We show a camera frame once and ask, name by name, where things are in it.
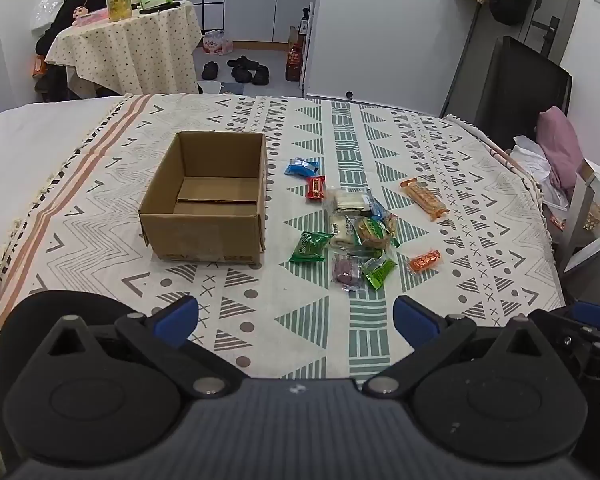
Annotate crumpled white plastic bags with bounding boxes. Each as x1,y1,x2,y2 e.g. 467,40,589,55
509,135,572,211

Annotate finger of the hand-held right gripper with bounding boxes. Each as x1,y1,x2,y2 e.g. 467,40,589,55
527,308,600,358
572,301,600,335

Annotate cardboard box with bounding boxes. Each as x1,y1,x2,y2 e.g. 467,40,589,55
138,131,268,266

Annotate white metal frame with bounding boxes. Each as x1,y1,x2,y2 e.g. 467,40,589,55
559,159,600,273

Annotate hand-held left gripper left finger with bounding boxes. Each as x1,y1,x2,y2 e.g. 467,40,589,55
42,296,231,402

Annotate light green snack packet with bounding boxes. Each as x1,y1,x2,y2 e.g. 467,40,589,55
362,255,398,291

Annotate blue-edged clear snack packet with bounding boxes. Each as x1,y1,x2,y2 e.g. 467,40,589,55
367,195,399,227

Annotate long orange biscuit packet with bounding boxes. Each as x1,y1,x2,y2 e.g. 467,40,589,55
399,177,451,222

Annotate dark green snack packet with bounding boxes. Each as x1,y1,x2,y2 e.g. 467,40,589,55
288,231,334,265

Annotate white bun packet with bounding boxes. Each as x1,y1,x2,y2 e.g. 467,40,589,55
327,212,361,251

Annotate grey door with handle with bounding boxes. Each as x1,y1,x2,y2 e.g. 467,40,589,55
517,0,594,67

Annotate purple cake packet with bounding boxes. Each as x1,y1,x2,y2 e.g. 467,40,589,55
331,252,365,291

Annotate black flat panel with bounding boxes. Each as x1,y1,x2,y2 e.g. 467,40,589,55
472,36,574,152

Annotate red snack packet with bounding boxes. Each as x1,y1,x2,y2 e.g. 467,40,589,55
306,175,327,203

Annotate small orange snack packet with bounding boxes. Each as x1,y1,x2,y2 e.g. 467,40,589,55
407,248,444,274

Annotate green brown cake packet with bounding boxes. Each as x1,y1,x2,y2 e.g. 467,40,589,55
352,215,400,252

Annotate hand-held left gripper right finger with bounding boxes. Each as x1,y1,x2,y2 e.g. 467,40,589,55
362,295,556,401

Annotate pink pouch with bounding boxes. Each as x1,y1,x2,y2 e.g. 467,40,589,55
75,9,112,27

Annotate red drink bottle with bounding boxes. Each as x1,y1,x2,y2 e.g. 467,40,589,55
285,42,304,83

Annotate clear sandwich cake packet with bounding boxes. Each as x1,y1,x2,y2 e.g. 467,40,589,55
325,187,376,214

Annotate black jacket on chair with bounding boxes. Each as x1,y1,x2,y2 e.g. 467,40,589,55
34,0,114,57

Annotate blue snack packet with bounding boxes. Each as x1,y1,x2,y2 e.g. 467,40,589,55
285,157,322,179

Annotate white bed sheet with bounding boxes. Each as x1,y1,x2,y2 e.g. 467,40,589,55
0,97,123,268

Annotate white kitchen cabinet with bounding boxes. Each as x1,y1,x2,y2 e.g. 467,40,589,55
223,0,319,44

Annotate pink pack of bottles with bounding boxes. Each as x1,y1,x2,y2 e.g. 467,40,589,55
202,30,234,56

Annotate pink cloth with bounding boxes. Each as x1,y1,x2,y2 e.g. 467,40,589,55
536,106,589,196

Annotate round table with dotted cloth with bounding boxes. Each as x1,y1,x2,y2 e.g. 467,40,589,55
45,1,203,99

